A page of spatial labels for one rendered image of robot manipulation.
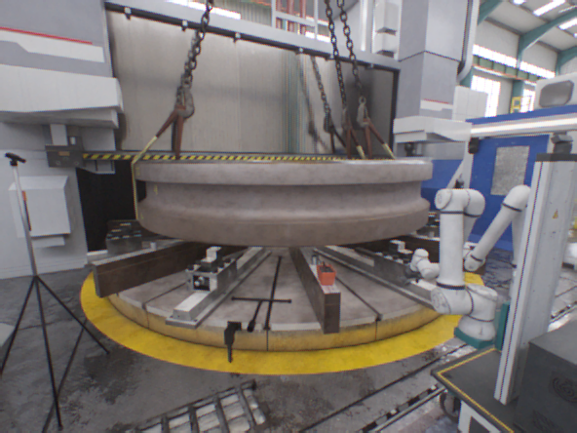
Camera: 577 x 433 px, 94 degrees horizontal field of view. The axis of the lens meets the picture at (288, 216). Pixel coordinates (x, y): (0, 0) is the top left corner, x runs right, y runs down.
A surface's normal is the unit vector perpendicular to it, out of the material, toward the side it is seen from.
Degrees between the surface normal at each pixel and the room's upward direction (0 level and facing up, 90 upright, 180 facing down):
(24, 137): 90
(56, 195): 90
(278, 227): 90
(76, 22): 90
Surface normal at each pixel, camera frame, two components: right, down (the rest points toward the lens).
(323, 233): 0.18, 0.19
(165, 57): 0.48, 0.17
